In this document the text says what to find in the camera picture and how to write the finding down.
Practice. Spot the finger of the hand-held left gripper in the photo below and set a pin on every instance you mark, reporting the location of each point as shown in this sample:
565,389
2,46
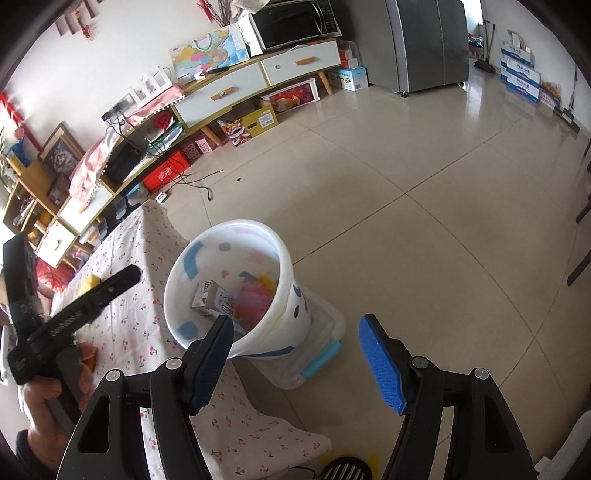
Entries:
115,286

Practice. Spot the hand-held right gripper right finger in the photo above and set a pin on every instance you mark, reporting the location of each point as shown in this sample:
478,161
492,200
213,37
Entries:
383,364

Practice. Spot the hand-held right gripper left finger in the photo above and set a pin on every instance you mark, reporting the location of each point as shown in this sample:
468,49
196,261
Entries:
210,364

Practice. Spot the white patterned plastic bin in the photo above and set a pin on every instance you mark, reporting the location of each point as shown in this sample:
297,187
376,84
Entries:
295,318

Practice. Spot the person's left forearm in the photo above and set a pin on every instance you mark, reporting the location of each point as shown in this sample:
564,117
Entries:
32,454

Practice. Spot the person's left hand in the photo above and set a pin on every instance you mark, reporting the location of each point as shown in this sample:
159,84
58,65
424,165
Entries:
39,406

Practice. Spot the floral tablecloth table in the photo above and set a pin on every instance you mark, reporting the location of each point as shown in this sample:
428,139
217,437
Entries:
138,286

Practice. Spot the small yellow object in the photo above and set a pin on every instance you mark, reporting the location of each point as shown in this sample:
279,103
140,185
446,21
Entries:
90,284

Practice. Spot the red bag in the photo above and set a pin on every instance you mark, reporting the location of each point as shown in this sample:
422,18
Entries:
55,277

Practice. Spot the small brown white carton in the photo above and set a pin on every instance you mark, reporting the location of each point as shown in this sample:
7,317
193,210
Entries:
207,295

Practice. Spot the pink crumpled wrapper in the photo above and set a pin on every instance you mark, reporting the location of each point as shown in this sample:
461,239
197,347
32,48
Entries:
256,297

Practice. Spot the wooden open shelf unit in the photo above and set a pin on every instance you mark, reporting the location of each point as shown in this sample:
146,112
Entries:
23,203

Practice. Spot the small white charger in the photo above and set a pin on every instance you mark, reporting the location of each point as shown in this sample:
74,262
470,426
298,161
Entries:
162,198

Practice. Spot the pink lace-trimmed cloth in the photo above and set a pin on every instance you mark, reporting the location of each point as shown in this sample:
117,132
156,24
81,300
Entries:
90,168

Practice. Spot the red flat box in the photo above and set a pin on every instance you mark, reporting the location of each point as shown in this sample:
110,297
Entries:
164,173

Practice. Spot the black electronics box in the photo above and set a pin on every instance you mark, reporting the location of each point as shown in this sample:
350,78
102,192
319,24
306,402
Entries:
124,161

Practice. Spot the dark framed picture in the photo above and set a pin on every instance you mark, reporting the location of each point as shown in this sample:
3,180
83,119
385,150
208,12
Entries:
62,152

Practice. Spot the green silver bag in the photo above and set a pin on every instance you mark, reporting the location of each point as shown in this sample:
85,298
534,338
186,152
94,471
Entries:
168,137

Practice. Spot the pink patterned box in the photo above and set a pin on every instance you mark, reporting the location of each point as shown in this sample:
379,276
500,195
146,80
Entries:
198,148

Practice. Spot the black power strip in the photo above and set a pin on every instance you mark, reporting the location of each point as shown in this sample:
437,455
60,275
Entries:
113,113

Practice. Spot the white picture frames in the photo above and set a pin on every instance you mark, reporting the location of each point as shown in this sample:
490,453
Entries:
150,85

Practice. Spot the white wooden low cabinet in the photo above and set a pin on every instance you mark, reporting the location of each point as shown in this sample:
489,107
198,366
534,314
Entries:
217,99

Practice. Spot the yellow cardboard box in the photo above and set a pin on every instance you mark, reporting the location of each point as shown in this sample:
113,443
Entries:
258,122

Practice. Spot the dark chair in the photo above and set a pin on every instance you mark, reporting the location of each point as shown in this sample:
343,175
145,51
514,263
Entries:
581,240

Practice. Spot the colourful map print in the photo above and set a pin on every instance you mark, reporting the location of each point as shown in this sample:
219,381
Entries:
207,53

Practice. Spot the white box red picture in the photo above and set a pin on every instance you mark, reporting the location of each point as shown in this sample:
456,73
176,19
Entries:
293,97

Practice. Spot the blue white small carton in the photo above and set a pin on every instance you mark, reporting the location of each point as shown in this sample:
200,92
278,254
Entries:
351,78

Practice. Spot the red hanging ornament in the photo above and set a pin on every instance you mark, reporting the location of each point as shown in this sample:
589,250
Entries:
205,9

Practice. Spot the dried branches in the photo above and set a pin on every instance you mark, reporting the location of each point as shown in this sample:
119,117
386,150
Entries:
227,11

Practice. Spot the flat mop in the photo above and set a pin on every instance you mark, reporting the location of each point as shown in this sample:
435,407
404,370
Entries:
569,120

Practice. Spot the blue white cardboard carton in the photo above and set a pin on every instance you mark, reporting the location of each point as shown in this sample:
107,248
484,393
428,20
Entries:
524,71
521,90
517,51

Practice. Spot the broom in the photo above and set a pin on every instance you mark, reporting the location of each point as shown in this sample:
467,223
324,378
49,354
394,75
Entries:
485,62

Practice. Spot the grey refrigerator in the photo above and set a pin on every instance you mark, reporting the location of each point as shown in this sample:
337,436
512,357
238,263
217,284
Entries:
415,46

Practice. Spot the black microwave oven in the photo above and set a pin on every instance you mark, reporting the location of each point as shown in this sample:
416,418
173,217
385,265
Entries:
295,21

